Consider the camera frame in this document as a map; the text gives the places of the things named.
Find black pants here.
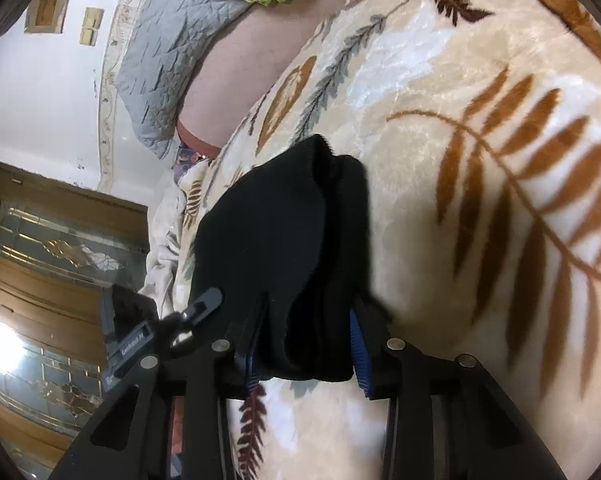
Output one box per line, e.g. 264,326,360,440
190,136,387,387

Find beige crumpled sheet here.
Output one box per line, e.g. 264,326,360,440
140,176,197,320

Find wooden glass-panel door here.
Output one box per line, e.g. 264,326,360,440
0,162,148,479

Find grey quilted blanket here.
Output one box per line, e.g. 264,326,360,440
116,0,250,159

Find leaf-patterned plush blanket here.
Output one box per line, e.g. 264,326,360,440
183,0,601,479

